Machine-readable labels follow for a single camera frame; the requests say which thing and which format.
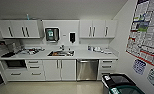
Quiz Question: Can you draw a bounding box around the stainless steel dishwasher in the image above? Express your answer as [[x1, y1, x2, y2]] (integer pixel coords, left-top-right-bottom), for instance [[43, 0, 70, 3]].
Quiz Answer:
[[76, 59, 99, 82]]

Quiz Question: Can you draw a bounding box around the black soap dispenser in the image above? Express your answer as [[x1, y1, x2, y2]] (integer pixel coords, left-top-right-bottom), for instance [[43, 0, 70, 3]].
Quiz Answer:
[[69, 31, 77, 44]]

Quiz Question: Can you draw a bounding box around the blue dish soap bottle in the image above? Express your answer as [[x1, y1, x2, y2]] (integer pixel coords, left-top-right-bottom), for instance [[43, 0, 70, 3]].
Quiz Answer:
[[87, 45, 93, 52]]

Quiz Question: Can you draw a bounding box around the chrome faucet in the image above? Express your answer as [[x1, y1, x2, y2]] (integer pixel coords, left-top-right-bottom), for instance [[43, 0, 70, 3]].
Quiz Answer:
[[59, 44, 66, 52]]

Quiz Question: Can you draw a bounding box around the stainless steel sink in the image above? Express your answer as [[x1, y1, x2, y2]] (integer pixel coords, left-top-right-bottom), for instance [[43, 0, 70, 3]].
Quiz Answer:
[[47, 49, 76, 57]]

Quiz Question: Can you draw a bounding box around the grey paper towel dispenser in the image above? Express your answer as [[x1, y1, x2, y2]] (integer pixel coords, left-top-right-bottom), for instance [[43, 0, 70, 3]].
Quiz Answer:
[[44, 27, 60, 44]]

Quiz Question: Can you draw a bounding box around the white two-door base cabinet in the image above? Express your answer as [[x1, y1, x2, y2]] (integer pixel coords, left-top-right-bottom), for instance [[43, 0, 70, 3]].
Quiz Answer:
[[42, 59, 77, 82]]

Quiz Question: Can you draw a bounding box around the white drawer stack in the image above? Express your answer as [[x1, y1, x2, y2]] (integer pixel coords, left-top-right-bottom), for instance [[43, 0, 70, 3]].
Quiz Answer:
[[26, 59, 45, 81], [98, 59, 118, 81]]

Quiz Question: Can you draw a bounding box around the green lid waste bin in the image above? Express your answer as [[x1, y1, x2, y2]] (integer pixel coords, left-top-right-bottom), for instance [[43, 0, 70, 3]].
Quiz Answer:
[[101, 73, 147, 94]]

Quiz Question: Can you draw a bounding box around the black built-in microwave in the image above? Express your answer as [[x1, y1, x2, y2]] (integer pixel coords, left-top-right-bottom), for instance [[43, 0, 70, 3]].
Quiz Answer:
[[4, 59, 27, 70]]

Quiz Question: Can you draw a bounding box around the black coffee machine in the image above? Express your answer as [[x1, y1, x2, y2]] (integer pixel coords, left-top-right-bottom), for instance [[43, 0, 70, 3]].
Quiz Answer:
[[0, 39, 17, 58]]

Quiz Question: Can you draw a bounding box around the large colourful wall poster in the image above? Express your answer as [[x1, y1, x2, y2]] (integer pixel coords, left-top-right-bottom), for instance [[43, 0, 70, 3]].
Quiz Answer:
[[125, 0, 154, 70]]

